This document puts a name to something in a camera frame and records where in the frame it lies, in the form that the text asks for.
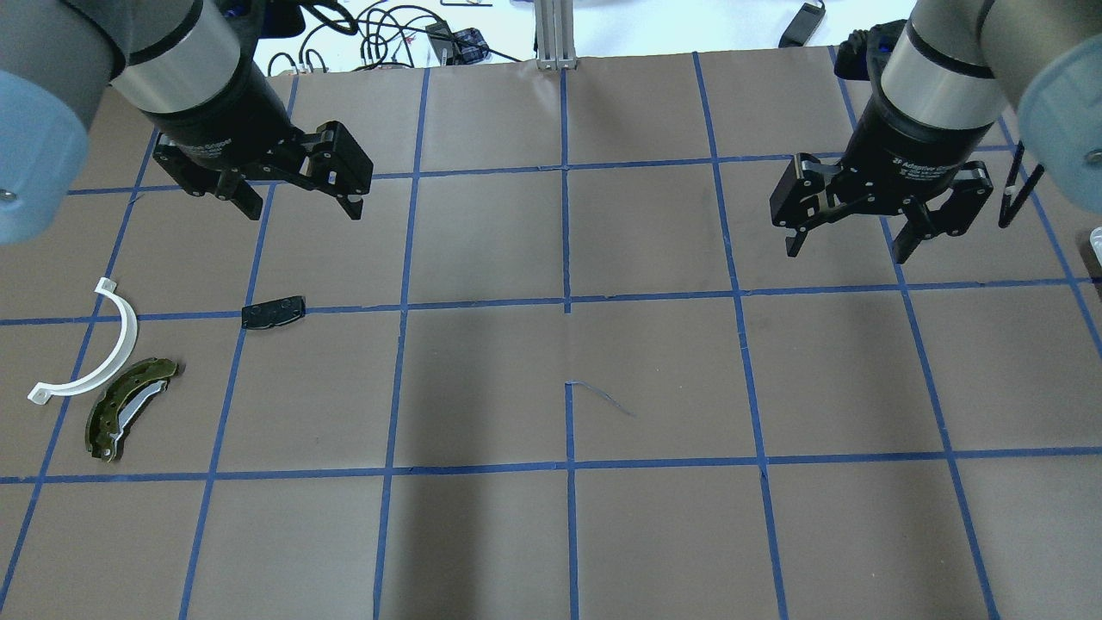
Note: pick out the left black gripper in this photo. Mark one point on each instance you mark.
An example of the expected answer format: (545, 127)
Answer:
(225, 122)

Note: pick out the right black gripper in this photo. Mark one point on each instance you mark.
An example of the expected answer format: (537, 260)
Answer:
(911, 145)

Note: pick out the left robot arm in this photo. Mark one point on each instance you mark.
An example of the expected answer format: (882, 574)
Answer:
(188, 67)

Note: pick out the black brake pad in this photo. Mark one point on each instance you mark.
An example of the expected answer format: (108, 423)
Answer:
(271, 314)

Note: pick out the black power adapter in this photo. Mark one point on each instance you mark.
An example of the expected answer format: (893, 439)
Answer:
(803, 24)

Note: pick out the green brake shoe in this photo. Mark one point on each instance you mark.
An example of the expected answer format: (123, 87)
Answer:
(122, 401)

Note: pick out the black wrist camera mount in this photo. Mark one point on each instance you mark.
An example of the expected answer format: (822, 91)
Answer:
(866, 52)

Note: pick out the aluminium frame post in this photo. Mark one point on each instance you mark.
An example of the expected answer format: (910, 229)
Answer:
(555, 44)

